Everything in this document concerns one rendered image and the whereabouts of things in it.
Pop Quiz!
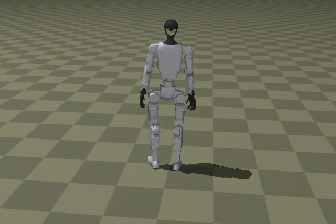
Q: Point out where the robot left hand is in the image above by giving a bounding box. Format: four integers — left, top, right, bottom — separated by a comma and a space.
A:
140, 88, 146, 108

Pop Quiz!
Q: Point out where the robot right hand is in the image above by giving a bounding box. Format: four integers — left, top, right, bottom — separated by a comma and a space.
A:
186, 90, 196, 110

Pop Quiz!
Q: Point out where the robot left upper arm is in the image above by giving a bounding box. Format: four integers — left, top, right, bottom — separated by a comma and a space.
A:
146, 43, 159, 73

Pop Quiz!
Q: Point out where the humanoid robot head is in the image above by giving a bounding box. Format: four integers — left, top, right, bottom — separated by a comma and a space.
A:
163, 19, 178, 45

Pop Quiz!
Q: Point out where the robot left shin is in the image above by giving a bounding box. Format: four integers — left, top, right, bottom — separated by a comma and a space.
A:
149, 125, 160, 161

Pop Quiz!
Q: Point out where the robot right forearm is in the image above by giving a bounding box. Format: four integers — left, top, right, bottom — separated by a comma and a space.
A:
186, 68, 195, 95

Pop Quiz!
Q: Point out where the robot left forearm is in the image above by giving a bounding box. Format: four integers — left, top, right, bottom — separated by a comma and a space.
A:
141, 65, 151, 92

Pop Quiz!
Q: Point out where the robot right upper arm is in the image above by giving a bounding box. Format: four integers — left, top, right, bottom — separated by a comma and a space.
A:
182, 44, 193, 75

